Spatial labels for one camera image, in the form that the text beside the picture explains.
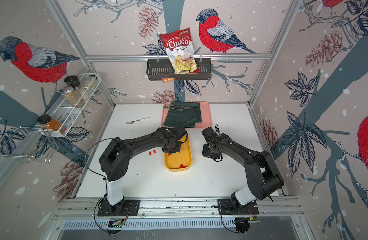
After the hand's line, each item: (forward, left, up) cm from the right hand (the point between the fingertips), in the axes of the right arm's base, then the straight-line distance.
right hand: (206, 153), depth 89 cm
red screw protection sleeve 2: (0, +23, -3) cm, 23 cm away
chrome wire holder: (-11, +78, +26) cm, 83 cm away
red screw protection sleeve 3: (-7, +16, -3) cm, 18 cm away
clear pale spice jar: (+27, +69, +32) cm, 81 cm away
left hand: (+2, +17, +2) cm, 18 cm away
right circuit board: (-34, -17, -6) cm, 38 cm away
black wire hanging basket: (+42, +32, +31) cm, 62 cm away
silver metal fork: (+25, +55, -2) cm, 60 cm away
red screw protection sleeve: (+1, +33, -2) cm, 33 cm away
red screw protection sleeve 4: (-8, +14, -3) cm, 16 cm away
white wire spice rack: (+6, +75, +29) cm, 80 cm away
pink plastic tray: (+37, -1, -3) cm, 37 cm away
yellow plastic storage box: (-5, +15, -1) cm, 16 cm away
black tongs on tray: (+42, +30, -2) cm, 51 cm away
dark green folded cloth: (+31, +13, -3) cm, 33 cm away
